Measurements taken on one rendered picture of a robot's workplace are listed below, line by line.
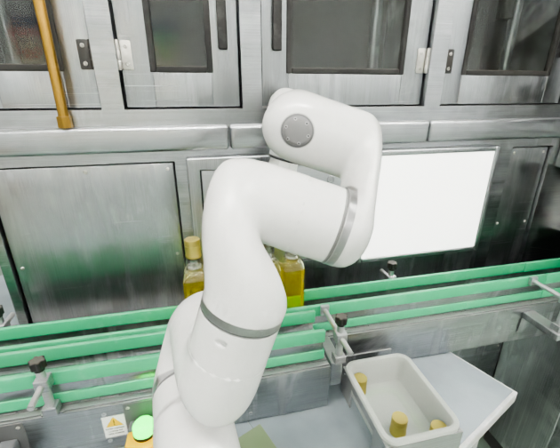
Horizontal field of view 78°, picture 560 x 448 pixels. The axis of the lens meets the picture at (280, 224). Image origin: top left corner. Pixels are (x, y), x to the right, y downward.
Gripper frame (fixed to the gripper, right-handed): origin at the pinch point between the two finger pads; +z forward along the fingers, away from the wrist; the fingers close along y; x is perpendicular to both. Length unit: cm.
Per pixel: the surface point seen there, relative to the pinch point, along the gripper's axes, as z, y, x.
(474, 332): 20, 6, 67
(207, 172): -6.1, -12.6, -14.9
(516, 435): 68, 1, 119
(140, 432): 40.3, 20.8, -20.4
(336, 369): 27.7, 15.6, 20.5
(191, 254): 9.9, 1.9, -16.0
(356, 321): 21.7, 4.3, 29.3
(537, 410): 52, 5, 114
